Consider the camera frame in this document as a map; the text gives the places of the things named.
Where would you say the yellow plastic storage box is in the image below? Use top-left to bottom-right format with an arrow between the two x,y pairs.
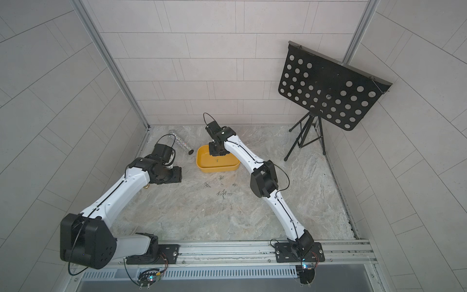
197,145 -> 240,173

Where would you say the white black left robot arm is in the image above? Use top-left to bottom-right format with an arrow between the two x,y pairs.
60,158 -> 182,270

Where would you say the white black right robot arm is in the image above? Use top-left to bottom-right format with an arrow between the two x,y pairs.
206,121 -> 314,257

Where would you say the glittery silver tube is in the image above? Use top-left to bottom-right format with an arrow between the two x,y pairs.
168,130 -> 194,155

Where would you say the left circuit board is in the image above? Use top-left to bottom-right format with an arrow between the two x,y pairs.
137,268 -> 162,290

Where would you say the circuit board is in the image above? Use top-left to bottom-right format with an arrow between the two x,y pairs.
296,265 -> 316,285
137,268 -> 162,290

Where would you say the black music stand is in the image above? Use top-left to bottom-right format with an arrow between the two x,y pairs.
277,41 -> 392,148

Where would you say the right circuit board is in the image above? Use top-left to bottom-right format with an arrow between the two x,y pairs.
296,265 -> 316,285

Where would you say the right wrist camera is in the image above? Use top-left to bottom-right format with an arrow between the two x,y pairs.
205,120 -> 222,137

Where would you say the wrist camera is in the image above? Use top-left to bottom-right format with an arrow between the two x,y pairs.
205,120 -> 222,137
151,143 -> 175,164

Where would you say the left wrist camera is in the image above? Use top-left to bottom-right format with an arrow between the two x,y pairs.
151,143 -> 175,164

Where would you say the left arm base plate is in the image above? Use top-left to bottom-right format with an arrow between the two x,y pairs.
126,245 -> 180,265

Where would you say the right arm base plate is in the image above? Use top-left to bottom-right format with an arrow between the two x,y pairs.
272,242 -> 325,264

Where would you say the aluminium mounting rail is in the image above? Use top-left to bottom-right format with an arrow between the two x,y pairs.
72,240 -> 377,271

